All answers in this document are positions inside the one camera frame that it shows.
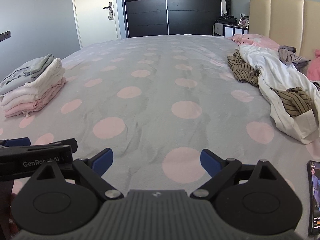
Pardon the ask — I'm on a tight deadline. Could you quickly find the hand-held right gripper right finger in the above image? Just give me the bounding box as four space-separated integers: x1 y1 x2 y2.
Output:
190 149 282 200

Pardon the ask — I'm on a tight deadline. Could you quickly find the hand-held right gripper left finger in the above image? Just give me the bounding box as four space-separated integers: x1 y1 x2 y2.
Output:
32 148 124 200

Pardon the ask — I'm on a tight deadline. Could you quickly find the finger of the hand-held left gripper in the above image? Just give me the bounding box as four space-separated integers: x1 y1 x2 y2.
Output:
49 138 78 153
0 137 31 147

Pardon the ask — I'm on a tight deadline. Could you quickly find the grey shirt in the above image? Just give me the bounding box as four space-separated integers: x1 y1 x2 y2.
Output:
0 54 55 96

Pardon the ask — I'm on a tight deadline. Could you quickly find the pale folded garment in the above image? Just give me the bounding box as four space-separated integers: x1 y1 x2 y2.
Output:
0 85 48 112

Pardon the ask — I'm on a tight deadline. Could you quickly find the pink folded garment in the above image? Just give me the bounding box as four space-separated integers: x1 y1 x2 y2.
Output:
4 77 67 118

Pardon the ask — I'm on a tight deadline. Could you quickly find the white folded garment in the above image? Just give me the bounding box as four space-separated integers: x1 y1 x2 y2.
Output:
24 58 66 88

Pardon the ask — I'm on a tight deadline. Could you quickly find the grey pink-dotted bed sheet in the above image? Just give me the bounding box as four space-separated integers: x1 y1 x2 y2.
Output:
0 34 320 240

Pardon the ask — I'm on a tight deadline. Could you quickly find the olive striped garment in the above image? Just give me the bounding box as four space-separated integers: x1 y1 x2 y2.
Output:
227 49 313 117

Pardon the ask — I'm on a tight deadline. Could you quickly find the smartphone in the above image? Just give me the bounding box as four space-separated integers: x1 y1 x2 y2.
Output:
307 160 320 236

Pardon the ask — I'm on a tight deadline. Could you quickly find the white shirt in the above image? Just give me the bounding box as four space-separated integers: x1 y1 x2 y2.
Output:
239 44 320 145

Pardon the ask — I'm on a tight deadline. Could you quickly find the white door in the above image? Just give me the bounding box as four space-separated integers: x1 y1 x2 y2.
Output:
71 0 122 49

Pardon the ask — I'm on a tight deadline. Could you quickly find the pink cloth pile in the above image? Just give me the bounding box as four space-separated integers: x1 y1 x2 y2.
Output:
230 34 280 50

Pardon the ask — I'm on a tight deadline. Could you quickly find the taupe crumpled garment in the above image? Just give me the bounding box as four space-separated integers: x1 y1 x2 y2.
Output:
278 45 310 70

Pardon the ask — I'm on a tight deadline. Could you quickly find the white nightstand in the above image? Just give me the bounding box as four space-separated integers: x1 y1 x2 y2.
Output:
214 22 249 36

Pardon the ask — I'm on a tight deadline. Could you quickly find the plain pink pillow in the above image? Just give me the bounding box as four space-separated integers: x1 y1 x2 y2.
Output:
307 49 320 80

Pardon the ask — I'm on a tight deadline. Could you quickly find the black bag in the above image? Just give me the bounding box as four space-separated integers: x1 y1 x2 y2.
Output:
216 16 237 25

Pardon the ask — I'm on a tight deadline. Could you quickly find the black sliding-door wardrobe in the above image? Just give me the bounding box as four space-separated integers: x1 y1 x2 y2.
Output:
120 0 223 38

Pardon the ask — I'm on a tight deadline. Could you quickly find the beige padded headboard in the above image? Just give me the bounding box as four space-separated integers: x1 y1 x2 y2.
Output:
249 0 320 60

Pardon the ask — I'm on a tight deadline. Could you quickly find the photo frame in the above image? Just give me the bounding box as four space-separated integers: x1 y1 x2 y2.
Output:
237 16 250 28

